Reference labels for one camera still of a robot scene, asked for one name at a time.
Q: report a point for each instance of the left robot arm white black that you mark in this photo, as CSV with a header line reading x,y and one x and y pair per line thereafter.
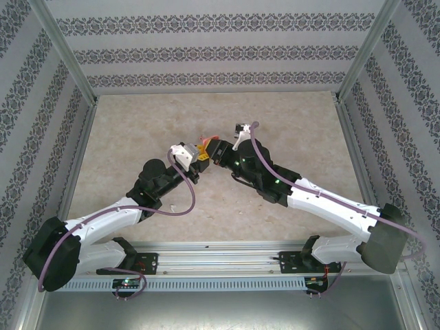
x,y
103,220

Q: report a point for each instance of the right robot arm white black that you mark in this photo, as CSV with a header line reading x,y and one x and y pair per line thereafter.
x,y
343,209

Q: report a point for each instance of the circuit board with green light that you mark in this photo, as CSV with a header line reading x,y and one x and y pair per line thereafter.
x,y
126,282

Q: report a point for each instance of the small circuit board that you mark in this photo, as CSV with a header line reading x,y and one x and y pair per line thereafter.
x,y
316,282

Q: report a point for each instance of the grey metal sheet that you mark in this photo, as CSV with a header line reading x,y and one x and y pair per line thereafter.
x,y
220,309

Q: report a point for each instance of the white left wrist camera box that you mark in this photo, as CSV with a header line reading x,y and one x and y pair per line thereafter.
x,y
182,155

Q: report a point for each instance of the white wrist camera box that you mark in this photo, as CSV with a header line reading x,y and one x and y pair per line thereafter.
x,y
182,155
240,139

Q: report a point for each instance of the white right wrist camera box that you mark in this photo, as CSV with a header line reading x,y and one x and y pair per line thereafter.
x,y
240,139

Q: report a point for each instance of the aluminium side rail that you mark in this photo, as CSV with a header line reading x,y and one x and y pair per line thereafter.
x,y
354,144
77,154

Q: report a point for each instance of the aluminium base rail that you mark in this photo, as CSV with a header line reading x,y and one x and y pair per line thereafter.
x,y
213,256

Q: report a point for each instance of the aluminium frame post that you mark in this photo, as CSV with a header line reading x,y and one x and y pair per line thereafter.
x,y
369,48
65,51

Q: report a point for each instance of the short aluminium frame bar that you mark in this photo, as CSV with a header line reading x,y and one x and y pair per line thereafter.
x,y
410,302
25,309

